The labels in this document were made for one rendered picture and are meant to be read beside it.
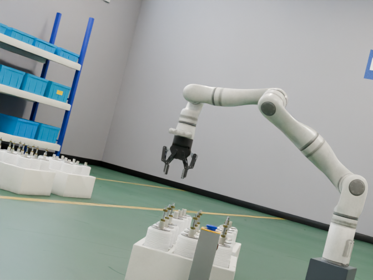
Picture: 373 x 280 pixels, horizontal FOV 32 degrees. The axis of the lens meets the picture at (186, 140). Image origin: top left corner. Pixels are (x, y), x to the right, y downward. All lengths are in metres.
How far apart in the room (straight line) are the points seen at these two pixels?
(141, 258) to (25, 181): 2.27
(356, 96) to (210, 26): 2.52
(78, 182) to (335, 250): 3.11
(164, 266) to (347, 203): 0.70
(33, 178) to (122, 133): 5.83
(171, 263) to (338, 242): 0.61
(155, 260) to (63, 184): 2.69
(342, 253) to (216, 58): 7.64
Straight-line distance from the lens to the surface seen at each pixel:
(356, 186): 2.40
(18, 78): 7.77
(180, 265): 2.44
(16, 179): 4.61
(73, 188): 5.14
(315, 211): 9.00
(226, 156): 9.51
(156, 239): 2.47
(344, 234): 2.41
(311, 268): 2.41
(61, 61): 8.23
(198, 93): 2.45
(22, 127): 7.93
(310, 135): 2.36
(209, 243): 2.29
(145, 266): 2.46
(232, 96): 2.41
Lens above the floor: 0.56
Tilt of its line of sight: 1 degrees up
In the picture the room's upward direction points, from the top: 14 degrees clockwise
